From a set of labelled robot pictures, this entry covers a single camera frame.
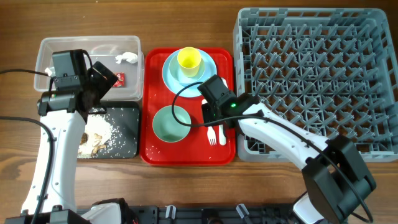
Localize light blue plate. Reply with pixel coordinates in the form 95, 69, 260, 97
162, 49, 217, 94

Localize white plastic fork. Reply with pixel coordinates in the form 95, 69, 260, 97
201, 98, 217, 146

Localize red snack wrapper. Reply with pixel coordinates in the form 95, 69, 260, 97
113, 73, 125, 88

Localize red plastic tray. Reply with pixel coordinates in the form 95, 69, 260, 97
139, 48, 236, 166

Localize white tissue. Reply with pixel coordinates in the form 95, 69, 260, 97
115, 52, 138, 64

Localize black waste tray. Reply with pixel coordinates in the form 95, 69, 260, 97
76, 100, 141, 159

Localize yellow plastic cup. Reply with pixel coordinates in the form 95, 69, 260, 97
177, 47, 201, 77

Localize clear plastic bin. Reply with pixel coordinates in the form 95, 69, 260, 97
35, 35, 144, 101

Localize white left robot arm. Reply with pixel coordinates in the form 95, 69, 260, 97
6, 62, 134, 223

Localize white plastic spoon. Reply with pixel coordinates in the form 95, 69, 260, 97
217, 77, 228, 146

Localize rice and food scraps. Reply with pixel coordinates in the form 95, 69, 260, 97
76, 108, 137, 159

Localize grey dishwasher rack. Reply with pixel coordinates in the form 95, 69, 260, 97
233, 7, 397, 162

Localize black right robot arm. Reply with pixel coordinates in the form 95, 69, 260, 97
202, 92, 376, 223

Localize green bowl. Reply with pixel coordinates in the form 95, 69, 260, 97
152, 105, 190, 143

